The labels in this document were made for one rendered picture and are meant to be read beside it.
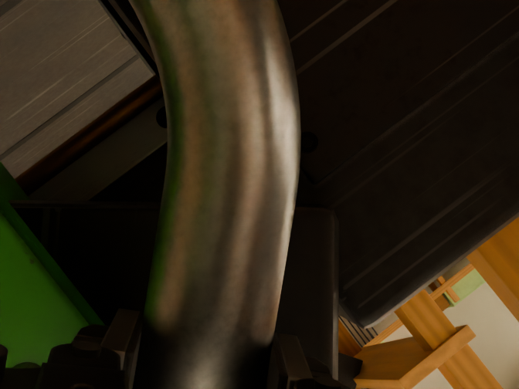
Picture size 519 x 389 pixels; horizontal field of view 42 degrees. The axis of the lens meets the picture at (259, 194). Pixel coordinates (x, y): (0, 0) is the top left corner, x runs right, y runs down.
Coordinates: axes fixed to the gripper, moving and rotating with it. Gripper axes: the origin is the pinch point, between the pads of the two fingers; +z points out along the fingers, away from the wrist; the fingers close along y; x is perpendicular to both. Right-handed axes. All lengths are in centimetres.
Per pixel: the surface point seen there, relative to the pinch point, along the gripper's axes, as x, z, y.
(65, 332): -0.1, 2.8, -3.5
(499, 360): -198, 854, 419
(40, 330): -0.1, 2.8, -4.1
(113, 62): 13, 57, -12
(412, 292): 1.6, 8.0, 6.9
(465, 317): -152, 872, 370
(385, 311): 0.8, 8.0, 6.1
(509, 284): -5, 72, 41
